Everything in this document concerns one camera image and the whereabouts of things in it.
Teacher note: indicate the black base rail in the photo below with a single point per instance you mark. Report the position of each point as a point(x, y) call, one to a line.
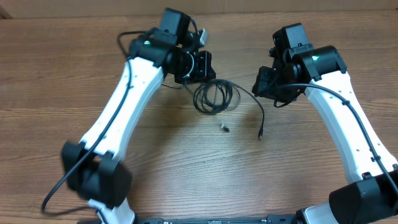
point(217, 220)

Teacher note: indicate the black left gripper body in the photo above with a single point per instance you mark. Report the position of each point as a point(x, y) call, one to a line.
point(192, 68)

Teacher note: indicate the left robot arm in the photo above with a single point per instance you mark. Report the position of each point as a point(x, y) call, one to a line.
point(94, 166)

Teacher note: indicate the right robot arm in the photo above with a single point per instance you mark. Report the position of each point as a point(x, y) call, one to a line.
point(322, 76)

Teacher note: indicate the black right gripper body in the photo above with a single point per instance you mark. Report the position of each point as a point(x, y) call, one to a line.
point(265, 82)

